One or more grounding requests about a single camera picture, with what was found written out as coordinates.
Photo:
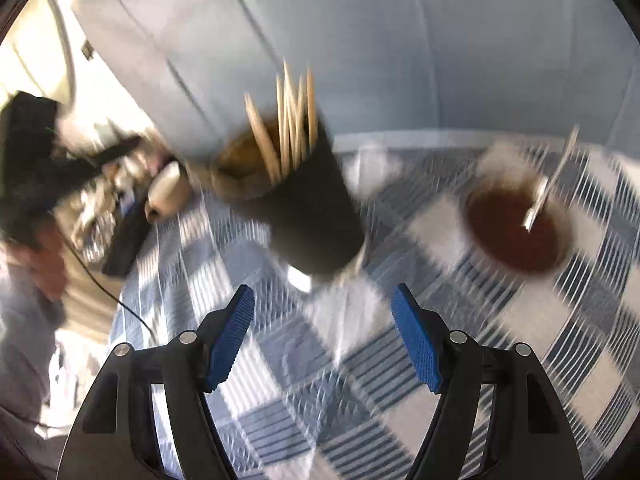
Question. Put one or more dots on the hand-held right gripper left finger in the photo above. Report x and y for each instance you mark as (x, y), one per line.
(232, 335)

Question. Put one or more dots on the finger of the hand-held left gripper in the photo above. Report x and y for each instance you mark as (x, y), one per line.
(117, 151)

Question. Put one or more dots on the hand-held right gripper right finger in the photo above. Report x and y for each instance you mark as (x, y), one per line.
(417, 340)

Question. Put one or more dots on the black cylindrical utensil holder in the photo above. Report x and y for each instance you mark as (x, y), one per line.
(305, 220)

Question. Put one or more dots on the group of wooden chopsticks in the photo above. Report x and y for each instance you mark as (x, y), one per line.
(286, 125)

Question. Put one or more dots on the person's left forearm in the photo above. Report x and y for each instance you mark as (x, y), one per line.
(25, 360)

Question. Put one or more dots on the person's left hand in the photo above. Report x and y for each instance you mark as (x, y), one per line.
(45, 265)

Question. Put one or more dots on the beige ceramic mug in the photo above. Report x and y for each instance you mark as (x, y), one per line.
(170, 190)

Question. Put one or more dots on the crumpled foil wrapper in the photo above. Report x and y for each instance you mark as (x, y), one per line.
(95, 220)

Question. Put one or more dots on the blue white patterned tablecloth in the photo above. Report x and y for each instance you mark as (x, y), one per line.
(325, 360)

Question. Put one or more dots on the small bowl of brown sauce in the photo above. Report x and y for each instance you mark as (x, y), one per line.
(500, 230)

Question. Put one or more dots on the metal spoon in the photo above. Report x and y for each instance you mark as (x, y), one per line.
(547, 187)

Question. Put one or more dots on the oval wall mirror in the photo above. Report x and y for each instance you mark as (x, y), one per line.
(40, 60)

